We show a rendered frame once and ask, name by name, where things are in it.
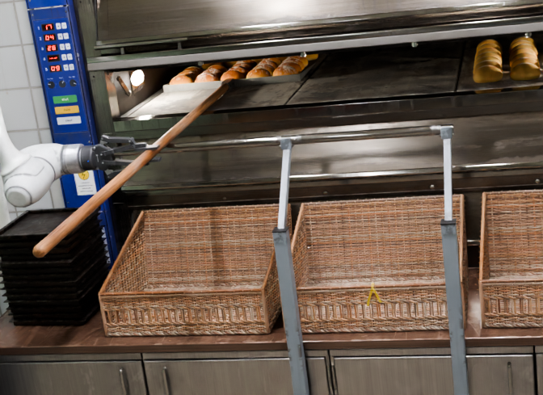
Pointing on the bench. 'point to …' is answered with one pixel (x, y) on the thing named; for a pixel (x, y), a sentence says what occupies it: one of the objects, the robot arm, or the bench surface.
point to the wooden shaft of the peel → (122, 178)
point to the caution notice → (85, 183)
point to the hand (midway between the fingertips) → (148, 153)
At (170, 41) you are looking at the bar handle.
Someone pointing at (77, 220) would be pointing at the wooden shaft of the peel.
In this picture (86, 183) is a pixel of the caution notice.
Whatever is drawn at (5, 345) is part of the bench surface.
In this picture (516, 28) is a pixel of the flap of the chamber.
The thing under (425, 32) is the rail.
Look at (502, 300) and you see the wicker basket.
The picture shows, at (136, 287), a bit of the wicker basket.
